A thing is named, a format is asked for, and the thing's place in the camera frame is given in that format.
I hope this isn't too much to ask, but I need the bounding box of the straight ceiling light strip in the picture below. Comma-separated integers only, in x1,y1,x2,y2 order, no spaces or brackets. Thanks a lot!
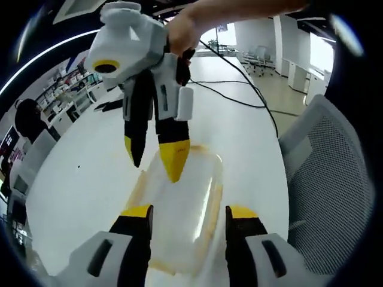
330,13,365,57

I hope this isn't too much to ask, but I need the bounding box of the black phone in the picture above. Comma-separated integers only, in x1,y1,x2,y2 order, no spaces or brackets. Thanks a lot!
93,101,121,112

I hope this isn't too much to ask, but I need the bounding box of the person's right hand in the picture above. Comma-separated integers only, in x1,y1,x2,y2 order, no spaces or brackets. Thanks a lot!
165,8,205,61

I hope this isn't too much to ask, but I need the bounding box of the dark monitor with red picture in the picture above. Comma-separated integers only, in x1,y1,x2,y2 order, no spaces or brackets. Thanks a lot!
0,124,25,164

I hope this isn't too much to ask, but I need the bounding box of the white mesh office chair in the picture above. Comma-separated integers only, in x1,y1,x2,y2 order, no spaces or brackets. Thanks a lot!
277,93,373,277

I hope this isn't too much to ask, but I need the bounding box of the clear container with yellow buckles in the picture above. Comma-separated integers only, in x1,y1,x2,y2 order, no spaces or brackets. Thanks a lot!
124,144,226,276

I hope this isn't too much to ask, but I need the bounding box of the ceiling air vent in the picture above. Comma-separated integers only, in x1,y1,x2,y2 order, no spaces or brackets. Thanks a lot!
53,0,106,25

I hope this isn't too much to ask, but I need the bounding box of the curved ceiling light strip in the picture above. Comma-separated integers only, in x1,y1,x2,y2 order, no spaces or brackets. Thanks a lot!
0,28,100,94

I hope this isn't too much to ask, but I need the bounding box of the white low cabinet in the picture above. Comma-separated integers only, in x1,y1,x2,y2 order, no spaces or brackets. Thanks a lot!
281,56,330,97

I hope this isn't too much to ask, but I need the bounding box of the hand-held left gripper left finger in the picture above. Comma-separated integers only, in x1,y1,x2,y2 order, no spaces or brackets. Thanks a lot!
49,204,155,287

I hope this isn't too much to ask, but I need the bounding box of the black cable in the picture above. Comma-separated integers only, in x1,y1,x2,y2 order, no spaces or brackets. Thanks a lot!
188,38,279,139

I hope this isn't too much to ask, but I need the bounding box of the white plain chair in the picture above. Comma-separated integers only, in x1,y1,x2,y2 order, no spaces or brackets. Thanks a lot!
21,130,57,181

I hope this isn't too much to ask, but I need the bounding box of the white storage shelving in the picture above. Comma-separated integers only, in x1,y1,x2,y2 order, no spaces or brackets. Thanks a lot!
38,59,100,118

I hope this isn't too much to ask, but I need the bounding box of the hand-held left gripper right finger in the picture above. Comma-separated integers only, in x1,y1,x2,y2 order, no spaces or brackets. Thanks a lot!
224,204,318,287

